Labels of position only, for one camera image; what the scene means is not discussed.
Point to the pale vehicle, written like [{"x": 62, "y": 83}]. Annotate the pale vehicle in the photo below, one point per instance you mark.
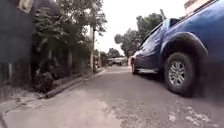
[{"x": 116, "y": 61}]

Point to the pole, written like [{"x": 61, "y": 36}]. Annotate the pole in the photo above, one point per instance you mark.
[{"x": 92, "y": 46}]

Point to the group of tall trees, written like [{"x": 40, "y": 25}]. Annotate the group of tall trees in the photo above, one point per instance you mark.
[{"x": 133, "y": 38}]

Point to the grey concrete road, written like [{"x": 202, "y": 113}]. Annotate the grey concrete road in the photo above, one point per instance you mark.
[{"x": 110, "y": 100}]

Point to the concrete kerb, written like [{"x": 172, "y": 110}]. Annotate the concrete kerb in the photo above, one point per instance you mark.
[{"x": 66, "y": 85}]

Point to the leafy trees beside kerb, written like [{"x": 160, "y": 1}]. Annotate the leafy trees beside kerb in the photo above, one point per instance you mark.
[{"x": 66, "y": 30}]

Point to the blue pickup truck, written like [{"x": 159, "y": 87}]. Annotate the blue pickup truck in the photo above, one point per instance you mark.
[{"x": 186, "y": 40}]

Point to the dark fence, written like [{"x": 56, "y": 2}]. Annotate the dark fence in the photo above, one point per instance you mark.
[{"x": 15, "y": 36}]

